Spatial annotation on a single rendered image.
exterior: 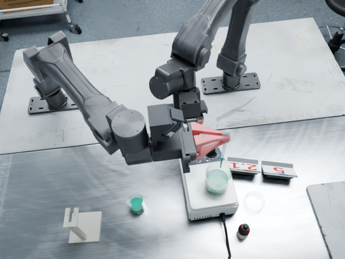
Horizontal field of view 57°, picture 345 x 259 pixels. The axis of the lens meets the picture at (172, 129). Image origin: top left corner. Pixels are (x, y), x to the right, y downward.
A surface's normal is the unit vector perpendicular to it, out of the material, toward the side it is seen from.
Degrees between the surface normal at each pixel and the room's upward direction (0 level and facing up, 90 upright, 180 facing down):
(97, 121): 16
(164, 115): 1
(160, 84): 68
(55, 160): 0
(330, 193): 0
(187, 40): 24
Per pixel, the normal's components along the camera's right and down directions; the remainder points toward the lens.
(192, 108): 0.07, 0.44
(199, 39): -0.30, -0.23
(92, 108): 0.14, -0.36
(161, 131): 0.13, 0.83
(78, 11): -0.05, -0.55
